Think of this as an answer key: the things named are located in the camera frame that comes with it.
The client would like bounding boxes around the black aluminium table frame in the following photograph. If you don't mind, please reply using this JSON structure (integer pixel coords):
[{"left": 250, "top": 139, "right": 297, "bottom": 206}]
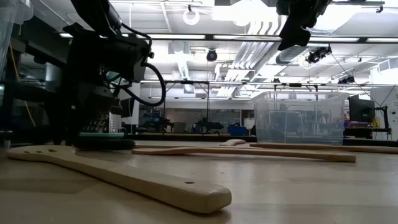
[{"left": 124, "top": 133, "right": 398, "bottom": 147}]

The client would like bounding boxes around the slotted wooden spatula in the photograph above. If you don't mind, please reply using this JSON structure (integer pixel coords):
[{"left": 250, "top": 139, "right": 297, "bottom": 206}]
[{"left": 7, "top": 144, "right": 233, "bottom": 214}]

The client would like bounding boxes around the black monitor stand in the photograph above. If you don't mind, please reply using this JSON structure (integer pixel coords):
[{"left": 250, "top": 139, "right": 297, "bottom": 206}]
[{"left": 374, "top": 105, "right": 391, "bottom": 134}]

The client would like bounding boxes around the background black metal frame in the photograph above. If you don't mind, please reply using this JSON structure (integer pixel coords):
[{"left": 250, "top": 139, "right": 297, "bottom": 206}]
[{"left": 161, "top": 79, "right": 211, "bottom": 133}]

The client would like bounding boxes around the silver ventilation duct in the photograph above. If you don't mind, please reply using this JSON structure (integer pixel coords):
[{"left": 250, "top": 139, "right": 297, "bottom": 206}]
[{"left": 275, "top": 27, "right": 352, "bottom": 65}]

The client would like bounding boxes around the black ceiling camera cluster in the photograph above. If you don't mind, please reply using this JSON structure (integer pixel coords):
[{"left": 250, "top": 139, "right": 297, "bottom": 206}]
[{"left": 305, "top": 45, "right": 333, "bottom": 65}]

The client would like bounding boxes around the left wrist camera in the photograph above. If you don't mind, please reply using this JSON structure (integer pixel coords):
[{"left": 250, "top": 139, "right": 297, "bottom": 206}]
[{"left": 102, "top": 34, "right": 155, "bottom": 84}]

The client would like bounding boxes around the clear plastic container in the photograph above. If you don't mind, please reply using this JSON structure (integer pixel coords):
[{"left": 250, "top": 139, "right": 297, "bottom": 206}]
[
  {"left": 251, "top": 91, "right": 349, "bottom": 146},
  {"left": 0, "top": 0, "right": 34, "bottom": 82}
]

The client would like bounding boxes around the white ring light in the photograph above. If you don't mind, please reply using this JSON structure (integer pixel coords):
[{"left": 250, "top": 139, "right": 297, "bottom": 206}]
[{"left": 182, "top": 4, "right": 201, "bottom": 26}]

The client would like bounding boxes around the background dark desk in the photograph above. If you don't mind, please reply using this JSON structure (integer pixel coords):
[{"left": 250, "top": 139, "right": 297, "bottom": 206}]
[{"left": 343, "top": 126, "right": 392, "bottom": 139}]

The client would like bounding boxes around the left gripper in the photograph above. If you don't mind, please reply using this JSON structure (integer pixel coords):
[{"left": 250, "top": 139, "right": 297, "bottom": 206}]
[{"left": 51, "top": 30, "right": 121, "bottom": 146}]

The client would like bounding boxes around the yellow extension cable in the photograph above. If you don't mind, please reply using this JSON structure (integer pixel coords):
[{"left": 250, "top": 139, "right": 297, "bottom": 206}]
[{"left": 9, "top": 42, "right": 37, "bottom": 128}]

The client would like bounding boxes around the black computer monitor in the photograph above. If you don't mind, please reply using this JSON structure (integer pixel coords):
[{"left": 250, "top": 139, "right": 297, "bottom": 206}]
[{"left": 348, "top": 95, "right": 376, "bottom": 124}]

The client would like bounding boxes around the wooden fork spoon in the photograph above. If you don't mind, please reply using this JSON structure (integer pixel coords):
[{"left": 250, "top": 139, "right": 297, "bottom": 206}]
[{"left": 219, "top": 138, "right": 246, "bottom": 147}]

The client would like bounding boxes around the plain wooden spatula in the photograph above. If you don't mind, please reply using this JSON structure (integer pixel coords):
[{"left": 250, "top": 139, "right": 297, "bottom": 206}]
[{"left": 132, "top": 146, "right": 357, "bottom": 164}]

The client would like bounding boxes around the LED strip light bar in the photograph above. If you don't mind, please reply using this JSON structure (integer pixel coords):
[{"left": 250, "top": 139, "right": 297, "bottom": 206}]
[{"left": 58, "top": 30, "right": 398, "bottom": 44}]

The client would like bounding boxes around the blue storage bin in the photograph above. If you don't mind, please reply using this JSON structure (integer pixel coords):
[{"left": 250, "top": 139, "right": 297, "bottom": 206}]
[{"left": 227, "top": 123, "right": 249, "bottom": 136}]

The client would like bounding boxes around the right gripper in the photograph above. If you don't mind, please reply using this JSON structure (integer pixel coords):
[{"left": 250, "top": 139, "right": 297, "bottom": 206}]
[{"left": 276, "top": 0, "right": 332, "bottom": 52}]

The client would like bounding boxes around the small black monitor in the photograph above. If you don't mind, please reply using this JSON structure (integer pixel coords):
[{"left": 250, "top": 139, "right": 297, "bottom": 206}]
[{"left": 120, "top": 96, "right": 136, "bottom": 119}]

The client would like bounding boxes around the brown wooden corner spoon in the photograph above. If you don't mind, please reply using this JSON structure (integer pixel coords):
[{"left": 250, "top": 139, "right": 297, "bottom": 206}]
[{"left": 249, "top": 142, "right": 398, "bottom": 155}]

